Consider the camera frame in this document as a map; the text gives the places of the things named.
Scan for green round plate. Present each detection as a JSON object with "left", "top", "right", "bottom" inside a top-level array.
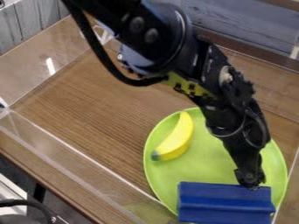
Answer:
[{"left": 144, "top": 108, "right": 287, "bottom": 217}]

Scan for clear acrylic barrier wall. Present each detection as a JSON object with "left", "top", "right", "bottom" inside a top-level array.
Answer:
[{"left": 0, "top": 17, "right": 193, "bottom": 224}]

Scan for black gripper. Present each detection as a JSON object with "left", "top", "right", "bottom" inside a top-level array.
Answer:
[{"left": 206, "top": 101, "right": 273, "bottom": 190}]

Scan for blue ridged block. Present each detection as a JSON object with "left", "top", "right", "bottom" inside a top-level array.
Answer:
[{"left": 178, "top": 182, "right": 277, "bottom": 224}]

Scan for yellow banana-shaped toy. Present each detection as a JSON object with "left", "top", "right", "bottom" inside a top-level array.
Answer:
[{"left": 151, "top": 111, "right": 194, "bottom": 162}]

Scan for black cable lower left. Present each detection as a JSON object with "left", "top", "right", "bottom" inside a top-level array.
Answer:
[{"left": 0, "top": 198, "right": 56, "bottom": 224}]

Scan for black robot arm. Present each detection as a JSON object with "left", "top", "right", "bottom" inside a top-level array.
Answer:
[{"left": 62, "top": 0, "right": 271, "bottom": 188}]

